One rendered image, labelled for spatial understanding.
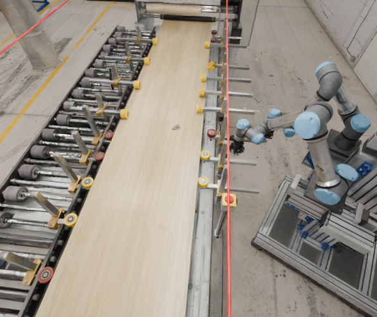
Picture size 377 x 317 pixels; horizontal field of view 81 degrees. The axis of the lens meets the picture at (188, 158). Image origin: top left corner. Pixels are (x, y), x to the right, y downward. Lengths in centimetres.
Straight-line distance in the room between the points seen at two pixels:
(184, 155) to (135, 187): 45
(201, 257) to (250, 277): 79
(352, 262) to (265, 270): 73
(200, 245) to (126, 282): 58
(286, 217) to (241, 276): 71
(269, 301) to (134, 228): 142
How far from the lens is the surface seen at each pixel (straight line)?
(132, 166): 172
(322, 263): 239
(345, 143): 194
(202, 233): 174
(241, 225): 249
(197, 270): 167
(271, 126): 150
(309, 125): 118
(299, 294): 248
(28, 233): 193
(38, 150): 220
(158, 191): 157
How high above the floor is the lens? 226
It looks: 52 degrees down
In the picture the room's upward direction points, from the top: 1 degrees clockwise
